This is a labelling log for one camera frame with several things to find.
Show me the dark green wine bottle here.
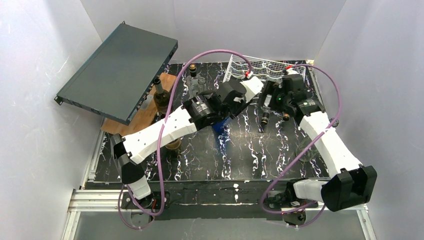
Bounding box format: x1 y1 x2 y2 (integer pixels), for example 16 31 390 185
153 77 182 155

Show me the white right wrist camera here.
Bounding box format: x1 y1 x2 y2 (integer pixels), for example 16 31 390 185
284 65 299 75

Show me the brown wooden board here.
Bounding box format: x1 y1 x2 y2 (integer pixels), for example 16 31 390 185
100 87 158 136

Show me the clear bottle at right edge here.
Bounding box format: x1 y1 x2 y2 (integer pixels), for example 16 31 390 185
295 136 320 163

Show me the blue square glass bottle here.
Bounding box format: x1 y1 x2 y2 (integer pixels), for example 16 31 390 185
211 117 231 134

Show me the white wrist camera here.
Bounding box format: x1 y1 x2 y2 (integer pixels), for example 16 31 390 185
284 65 299 75
241 72 264 102

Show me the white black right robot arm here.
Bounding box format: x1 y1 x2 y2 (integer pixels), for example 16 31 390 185
259 73 378 212

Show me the clear square bottle black cap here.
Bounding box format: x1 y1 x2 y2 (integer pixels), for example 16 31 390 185
186 63 201 98

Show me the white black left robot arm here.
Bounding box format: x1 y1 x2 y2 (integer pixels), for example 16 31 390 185
110 80 262 200

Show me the clear round glass bottle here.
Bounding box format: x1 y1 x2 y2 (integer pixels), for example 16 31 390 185
197 76 208 95

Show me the white wire wine rack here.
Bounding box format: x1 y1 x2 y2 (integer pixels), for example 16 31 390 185
223 54 311 92

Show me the dark grey rack server box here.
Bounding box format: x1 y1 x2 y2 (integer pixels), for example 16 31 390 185
54 22 179 126

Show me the clear bottle white label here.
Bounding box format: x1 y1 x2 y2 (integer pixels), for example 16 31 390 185
281 111 291 122

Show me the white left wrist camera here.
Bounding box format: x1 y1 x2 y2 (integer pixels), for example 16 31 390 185
241 72 264 102

